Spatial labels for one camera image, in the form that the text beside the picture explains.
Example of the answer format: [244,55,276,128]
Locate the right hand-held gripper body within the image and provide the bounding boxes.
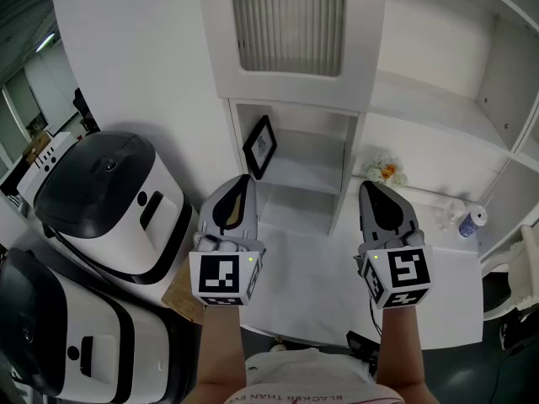
[356,230,435,311]

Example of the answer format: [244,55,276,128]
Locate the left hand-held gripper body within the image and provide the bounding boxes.
[188,231,268,307]

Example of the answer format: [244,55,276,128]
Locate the black picture frame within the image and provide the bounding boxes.
[242,114,279,182]

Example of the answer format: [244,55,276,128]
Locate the white shelf compartment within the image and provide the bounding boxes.
[228,98,360,196]

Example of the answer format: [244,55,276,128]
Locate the person's left forearm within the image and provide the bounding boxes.
[193,304,248,404]

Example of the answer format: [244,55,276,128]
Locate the person's right forearm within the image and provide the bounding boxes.
[373,306,431,404]

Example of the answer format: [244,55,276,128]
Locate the white desk hutch shelving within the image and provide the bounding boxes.
[196,0,539,265]

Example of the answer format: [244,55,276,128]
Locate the small white ornament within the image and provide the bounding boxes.
[437,199,467,231]

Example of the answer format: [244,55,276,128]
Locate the brown cardboard box blue print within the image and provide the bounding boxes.
[161,262,208,324]

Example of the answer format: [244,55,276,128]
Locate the white vase with flowers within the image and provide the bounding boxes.
[362,156,409,189]

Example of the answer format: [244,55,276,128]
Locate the blue patterned cup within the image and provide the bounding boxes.
[457,205,489,240]

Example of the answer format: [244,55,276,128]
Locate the black waist-mounted device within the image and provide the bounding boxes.
[345,330,381,375]

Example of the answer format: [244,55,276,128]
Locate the white and black robot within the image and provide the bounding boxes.
[33,130,194,286]
[0,247,183,404]

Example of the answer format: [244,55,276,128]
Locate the person's white shirt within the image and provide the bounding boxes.
[222,346,406,404]

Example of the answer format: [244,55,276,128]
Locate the white cabinet with black marks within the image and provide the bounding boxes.
[16,131,80,198]

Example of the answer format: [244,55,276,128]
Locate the plain brown cardboard box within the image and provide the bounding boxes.
[23,131,52,164]

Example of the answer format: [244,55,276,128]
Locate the ribbed glass cabinet door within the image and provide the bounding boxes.
[197,0,387,115]

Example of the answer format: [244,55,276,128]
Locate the long ceiling light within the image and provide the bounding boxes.
[35,33,57,54]

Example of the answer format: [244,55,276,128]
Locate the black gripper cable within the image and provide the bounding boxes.
[369,299,382,337]

